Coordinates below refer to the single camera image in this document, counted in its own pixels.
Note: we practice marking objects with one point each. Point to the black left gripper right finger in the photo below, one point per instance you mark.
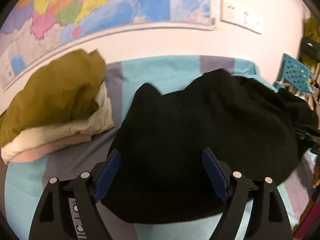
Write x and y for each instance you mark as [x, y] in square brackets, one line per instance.
[268, 217]

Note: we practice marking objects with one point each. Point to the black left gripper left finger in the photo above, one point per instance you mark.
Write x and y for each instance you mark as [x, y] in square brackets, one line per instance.
[53, 216]

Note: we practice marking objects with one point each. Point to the large black garment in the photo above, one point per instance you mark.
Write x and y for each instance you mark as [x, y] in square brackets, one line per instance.
[161, 178]

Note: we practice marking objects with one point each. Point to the teal grey bed sheet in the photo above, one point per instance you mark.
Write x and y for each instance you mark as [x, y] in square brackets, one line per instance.
[25, 182]

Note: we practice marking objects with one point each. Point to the upper blue perforated basket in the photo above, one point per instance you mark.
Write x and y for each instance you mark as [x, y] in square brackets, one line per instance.
[293, 73]

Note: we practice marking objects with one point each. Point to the pink folded garment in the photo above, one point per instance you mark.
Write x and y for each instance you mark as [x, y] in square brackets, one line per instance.
[42, 151]

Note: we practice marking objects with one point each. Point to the cream white folded garment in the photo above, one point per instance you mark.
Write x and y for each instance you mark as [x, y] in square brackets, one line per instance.
[100, 121]

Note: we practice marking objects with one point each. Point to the olive green folded garment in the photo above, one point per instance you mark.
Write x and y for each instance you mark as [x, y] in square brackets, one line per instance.
[62, 91]

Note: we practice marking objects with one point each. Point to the white wall socket panel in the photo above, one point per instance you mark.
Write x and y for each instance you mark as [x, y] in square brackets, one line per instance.
[240, 16]

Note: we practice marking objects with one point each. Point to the colourful wall map poster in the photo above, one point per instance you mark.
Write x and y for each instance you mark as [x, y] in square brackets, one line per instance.
[33, 28]

